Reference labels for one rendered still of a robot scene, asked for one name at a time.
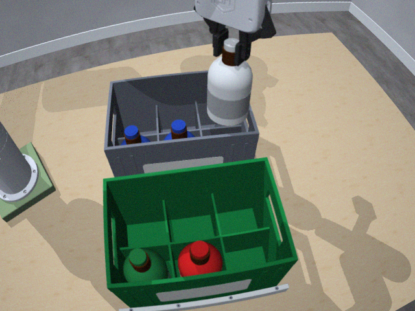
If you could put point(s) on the white bottle with grey label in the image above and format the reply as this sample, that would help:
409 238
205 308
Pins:
229 87

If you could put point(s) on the dark grey crate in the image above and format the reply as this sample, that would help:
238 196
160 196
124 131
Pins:
177 96

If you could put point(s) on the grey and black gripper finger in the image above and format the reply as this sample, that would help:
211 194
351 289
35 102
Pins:
220 33
243 47

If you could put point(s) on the blue bottle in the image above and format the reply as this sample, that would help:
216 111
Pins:
178 131
132 135

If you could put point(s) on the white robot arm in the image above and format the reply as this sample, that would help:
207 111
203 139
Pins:
18 172

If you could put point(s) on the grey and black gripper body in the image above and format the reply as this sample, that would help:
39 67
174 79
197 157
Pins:
243 15

